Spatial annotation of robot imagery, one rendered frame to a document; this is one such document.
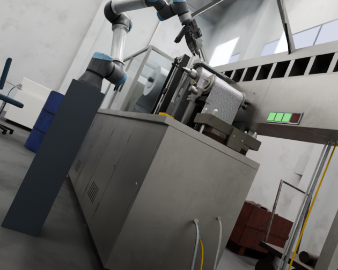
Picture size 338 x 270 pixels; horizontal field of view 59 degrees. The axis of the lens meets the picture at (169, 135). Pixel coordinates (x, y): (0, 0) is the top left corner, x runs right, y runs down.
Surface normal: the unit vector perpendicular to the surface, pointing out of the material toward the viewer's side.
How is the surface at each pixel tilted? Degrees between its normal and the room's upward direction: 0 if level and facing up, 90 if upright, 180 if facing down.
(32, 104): 90
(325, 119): 90
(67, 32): 90
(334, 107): 90
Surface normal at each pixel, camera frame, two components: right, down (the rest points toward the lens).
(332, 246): -0.83, -0.40
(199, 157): 0.39, 0.10
